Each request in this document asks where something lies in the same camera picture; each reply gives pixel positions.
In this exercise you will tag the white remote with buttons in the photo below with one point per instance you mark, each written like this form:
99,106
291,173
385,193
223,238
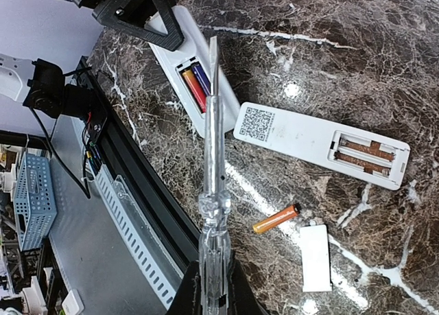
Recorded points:
194,49

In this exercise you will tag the white battery cover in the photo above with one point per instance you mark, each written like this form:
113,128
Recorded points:
314,247

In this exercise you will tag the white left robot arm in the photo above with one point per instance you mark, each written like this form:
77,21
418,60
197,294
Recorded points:
41,85

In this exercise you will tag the white slotted cable duct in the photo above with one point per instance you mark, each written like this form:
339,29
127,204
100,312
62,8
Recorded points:
144,245

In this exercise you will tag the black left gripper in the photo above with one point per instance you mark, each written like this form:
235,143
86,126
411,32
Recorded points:
150,20

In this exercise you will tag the blue perforated basket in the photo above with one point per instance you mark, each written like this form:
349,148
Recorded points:
34,201

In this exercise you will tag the orange battery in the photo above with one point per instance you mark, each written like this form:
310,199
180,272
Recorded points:
278,218
195,89

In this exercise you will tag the slim white remote with QR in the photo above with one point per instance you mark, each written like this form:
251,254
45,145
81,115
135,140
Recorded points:
364,155

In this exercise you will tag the clear handled screwdriver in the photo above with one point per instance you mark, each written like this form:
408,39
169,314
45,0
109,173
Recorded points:
214,201

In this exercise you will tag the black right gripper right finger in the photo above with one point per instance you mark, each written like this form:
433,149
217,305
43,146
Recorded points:
241,299

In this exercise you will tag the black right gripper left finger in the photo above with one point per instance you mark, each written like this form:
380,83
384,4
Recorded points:
187,300

